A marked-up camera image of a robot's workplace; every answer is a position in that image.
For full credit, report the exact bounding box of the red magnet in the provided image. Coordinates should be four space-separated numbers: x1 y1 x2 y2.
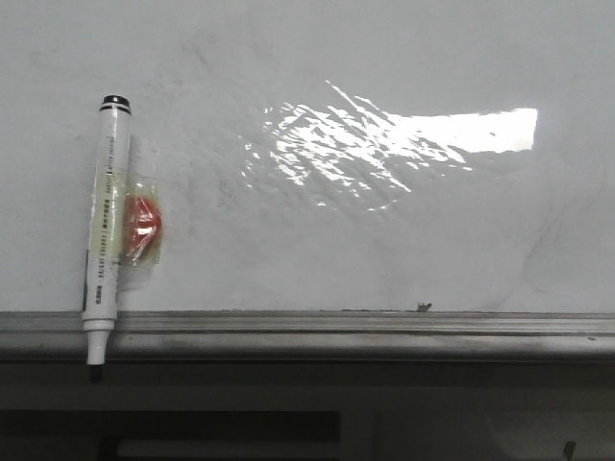
121 179 163 267

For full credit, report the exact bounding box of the white whiteboard marker pen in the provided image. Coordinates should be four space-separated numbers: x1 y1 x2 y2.
82 95 132 383

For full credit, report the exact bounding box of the white whiteboard surface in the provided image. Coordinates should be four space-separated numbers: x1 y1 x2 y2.
1 1 614 313

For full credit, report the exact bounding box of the aluminium whiteboard tray rail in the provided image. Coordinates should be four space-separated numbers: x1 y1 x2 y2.
0 309 615 364

